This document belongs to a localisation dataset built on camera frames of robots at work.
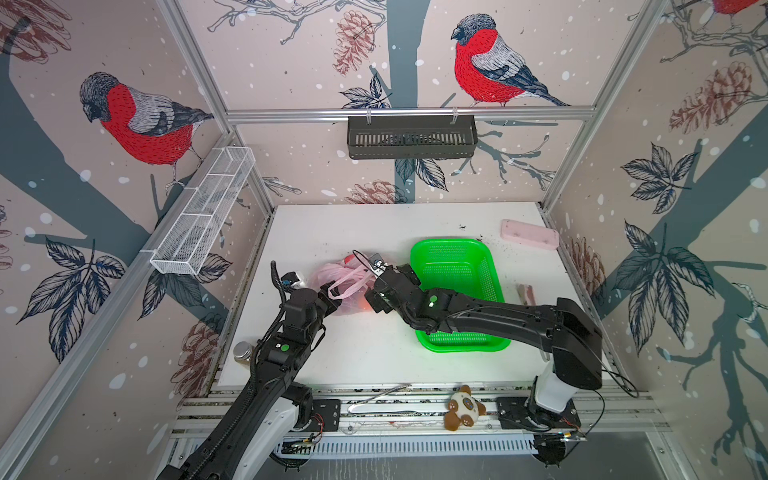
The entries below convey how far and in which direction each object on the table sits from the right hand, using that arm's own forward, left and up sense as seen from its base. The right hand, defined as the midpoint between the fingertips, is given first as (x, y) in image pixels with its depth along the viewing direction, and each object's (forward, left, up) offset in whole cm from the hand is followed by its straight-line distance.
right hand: (380, 281), depth 81 cm
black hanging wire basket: (+51, -8, +14) cm, 54 cm away
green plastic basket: (+18, -27, -18) cm, 37 cm away
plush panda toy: (-27, -22, -15) cm, 38 cm away
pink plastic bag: (-3, +7, +6) cm, 10 cm away
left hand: (-2, +14, +1) cm, 14 cm away
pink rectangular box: (+30, -54, -15) cm, 63 cm away
